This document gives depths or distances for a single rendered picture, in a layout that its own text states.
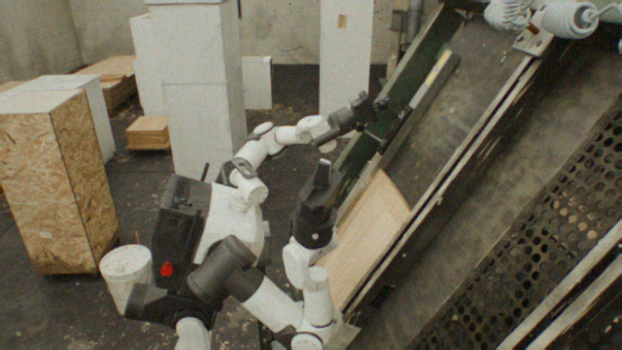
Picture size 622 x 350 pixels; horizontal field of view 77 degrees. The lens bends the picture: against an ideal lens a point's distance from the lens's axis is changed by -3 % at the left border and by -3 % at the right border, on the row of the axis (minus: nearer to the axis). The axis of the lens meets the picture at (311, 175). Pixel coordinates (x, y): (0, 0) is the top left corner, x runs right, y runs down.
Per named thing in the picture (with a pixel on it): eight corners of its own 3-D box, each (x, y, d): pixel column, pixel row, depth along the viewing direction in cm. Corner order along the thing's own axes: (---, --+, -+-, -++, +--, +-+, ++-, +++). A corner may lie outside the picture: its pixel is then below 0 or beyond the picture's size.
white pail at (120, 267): (124, 285, 279) (109, 229, 257) (167, 286, 279) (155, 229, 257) (105, 320, 251) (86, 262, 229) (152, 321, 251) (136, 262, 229)
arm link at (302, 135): (336, 134, 142) (310, 136, 151) (326, 114, 138) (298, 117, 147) (327, 146, 138) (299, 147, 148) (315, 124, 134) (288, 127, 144)
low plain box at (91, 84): (67, 154, 475) (44, 75, 432) (120, 154, 475) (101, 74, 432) (14, 196, 387) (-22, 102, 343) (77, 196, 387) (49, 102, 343)
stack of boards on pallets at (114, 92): (117, 78, 806) (112, 54, 785) (167, 77, 806) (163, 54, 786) (48, 119, 588) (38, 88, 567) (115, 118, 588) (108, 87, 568)
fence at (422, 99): (315, 259, 169) (307, 256, 167) (454, 54, 137) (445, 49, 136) (317, 266, 164) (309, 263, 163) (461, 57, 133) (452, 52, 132)
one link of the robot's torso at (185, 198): (128, 314, 108) (159, 206, 95) (153, 240, 138) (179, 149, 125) (234, 332, 117) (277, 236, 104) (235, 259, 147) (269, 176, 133)
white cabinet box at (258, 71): (238, 100, 664) (235, 55, 631) (274, 100, 664) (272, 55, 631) (234, 109, 624) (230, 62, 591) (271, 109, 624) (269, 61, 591)
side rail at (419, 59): (318, 229, 193) (297, 221, 189) (459, 16, 156) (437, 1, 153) (320, 236, 187) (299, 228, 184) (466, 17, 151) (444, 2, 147)
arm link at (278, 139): (313, 142, 153) (280, 144, 166) (301, 119, 148) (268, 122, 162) (295, 157, 147) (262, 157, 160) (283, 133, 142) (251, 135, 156)
